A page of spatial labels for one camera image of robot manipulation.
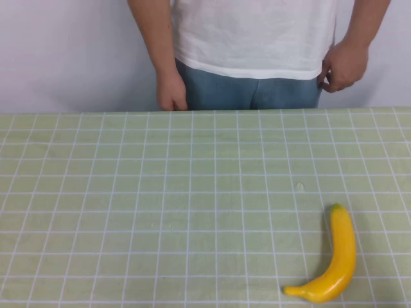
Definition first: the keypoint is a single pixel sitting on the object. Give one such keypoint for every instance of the person's left hand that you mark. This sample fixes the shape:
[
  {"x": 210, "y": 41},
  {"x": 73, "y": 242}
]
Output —
[{"x": 345, "y": 69}]

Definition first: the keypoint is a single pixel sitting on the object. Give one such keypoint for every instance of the person's right hand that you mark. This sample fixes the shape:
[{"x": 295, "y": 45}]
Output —
[{"x": 171, "y": 91}]

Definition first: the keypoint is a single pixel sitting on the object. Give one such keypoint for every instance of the yellow toy banana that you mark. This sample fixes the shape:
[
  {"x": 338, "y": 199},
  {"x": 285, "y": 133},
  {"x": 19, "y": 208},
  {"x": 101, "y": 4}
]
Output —
[{"x": 345, "y": 244}]

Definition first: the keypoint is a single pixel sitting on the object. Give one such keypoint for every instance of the person's left forearm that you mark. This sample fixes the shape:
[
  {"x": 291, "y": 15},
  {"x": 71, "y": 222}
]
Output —
[{"x": 361, "y": 22}]

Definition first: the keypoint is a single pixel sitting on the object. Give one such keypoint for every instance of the person's right forearm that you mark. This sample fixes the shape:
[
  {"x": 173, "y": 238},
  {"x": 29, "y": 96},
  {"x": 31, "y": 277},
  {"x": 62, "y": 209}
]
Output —
[{"x": 151, "y": 35}]

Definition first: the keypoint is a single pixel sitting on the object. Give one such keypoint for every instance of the blue jeans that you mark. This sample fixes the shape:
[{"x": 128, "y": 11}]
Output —
[{"x": 247, "y": 93}]

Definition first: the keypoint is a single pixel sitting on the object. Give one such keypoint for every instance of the white t-shirt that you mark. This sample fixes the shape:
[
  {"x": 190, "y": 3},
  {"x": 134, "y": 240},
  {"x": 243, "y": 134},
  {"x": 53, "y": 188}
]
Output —
[{"x": 253, "y": 35}]

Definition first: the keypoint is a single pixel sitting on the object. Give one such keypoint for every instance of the green checked tablecloth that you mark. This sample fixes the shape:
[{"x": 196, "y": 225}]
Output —
[{"x": 160, "y": 208}]

